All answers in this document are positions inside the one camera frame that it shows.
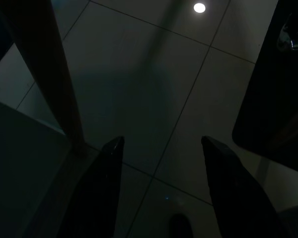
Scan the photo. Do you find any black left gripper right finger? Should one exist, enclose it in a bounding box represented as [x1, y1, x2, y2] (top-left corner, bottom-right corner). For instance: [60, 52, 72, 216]
[201, 135, 286, 238]

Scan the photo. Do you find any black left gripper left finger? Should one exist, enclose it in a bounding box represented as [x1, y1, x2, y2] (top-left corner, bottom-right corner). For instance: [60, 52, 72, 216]
[58, 135, 125, 238]

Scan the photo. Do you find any wooden table leg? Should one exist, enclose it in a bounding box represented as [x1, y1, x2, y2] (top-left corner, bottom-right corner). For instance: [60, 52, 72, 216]
[0, 0, 87, 157]

